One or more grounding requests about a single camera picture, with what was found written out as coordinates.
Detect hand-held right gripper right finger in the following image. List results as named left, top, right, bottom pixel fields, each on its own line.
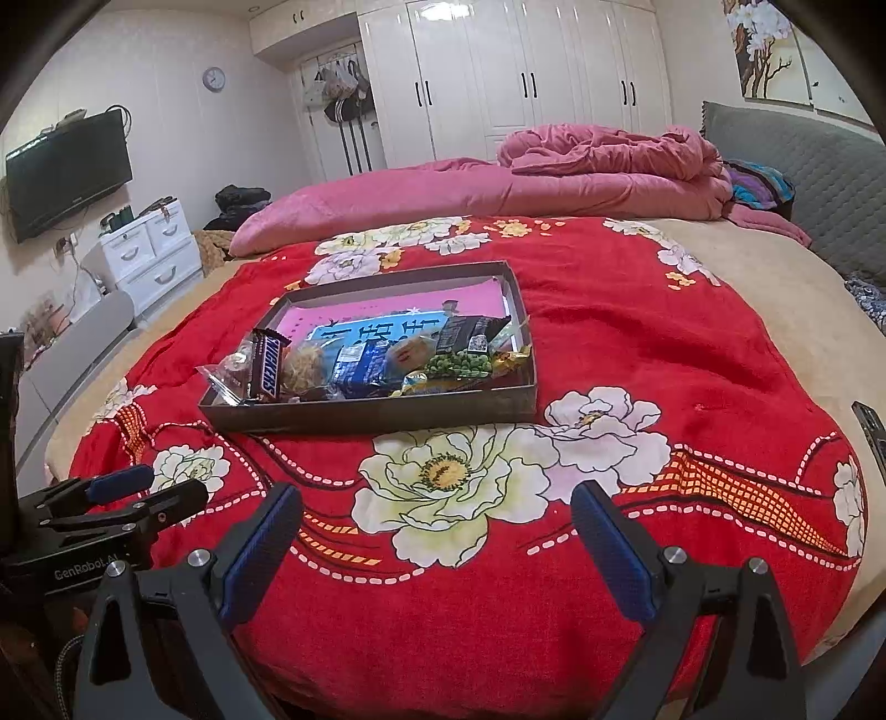
left=571, top=481, right=807, bottom=720

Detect brown cardboard tray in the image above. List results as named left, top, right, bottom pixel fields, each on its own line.
left=198, top=260, right=539, bottom=436

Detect black television cable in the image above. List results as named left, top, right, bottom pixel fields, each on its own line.
left=51, top=235, right=83, bottom=312

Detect grey quilted headboard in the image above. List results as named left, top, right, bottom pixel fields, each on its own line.
left=699, top=101, right=886, bottom=278

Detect blue cookie packet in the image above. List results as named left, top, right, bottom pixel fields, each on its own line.
left=331, top=339, right=389, bottom=401

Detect brown knitted blanket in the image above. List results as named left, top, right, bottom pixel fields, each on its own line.
left=194, top=230, right=240, bottom=278

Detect clear packet beige pastry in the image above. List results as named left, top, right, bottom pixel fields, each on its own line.
left=280, top=342, right=333, bottom=403

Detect pink and blue book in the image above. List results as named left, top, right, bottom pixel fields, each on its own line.
left=273, top=275, right=513, bottom=347

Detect brown wrapper chocolate bar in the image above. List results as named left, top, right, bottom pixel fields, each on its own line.
left=245, top=328, right=292, bottom=404

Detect black coat stand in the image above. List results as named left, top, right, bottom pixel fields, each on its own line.
left=332, top=104, right=385, bottom=174

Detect pink quilt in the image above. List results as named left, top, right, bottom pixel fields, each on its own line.
left=228, top=125, right=814, bottom=257

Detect green snack packet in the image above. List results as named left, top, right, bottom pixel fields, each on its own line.
left=422, top=349, right=494, bottom=382

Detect braided grey cable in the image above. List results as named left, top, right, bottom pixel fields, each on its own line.
left=51, top=633, right=87, bottom=720

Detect pale beige wall painting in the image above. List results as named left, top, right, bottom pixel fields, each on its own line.
left=792, top=20, right=873, bottom=126

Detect white wardrobe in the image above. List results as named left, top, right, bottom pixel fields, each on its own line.
left=249, top=0, right=674, bottom=184

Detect hanging handbags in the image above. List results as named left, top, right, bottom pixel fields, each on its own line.
left=305, top=59, right=375, bottom=126

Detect dark clothing pile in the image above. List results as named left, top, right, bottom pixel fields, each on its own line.
left=204, top=184, right=272, bottom=233

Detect white drawer cabinet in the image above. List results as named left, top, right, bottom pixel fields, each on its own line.
left=81, top=200, right=203, bottom=326

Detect grey storage bench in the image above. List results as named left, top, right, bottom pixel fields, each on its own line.
left=14, top=291, right=143, bottom=479

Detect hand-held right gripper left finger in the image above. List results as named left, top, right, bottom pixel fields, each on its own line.
left=73, top=482, right=306, bottom=720

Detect black white patterned cloth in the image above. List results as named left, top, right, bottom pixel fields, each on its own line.
left=843, top=273, right=886, bottom=330

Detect black snack packet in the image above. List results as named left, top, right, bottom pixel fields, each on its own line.
left=435, top=315, right=492, bottom=357

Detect yellow cow-print snack packet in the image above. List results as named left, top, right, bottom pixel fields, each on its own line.
left=391, top=346, right=537, bottom=397

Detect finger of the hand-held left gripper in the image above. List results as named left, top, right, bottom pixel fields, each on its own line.
left=19, top=464, right=154, bottom=520
left=42, top=480, right=210, bottom=536

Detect grey flat device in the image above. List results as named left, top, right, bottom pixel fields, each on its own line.
left=851, top=400, right=886, bottom=479

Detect flowering branch wall painting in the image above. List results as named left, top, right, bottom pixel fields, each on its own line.
left=723, top=0, right=814, bottom=105

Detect red floral blanket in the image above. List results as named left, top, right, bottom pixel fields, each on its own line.
left=65, top=214, right=869, bottom=720

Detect colourful striped clothing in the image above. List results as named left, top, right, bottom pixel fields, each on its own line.
left=723, top=159, right=797, bottom=212

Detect black flat television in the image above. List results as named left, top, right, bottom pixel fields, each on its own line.
left=6, top=111, right=134, bottom=243

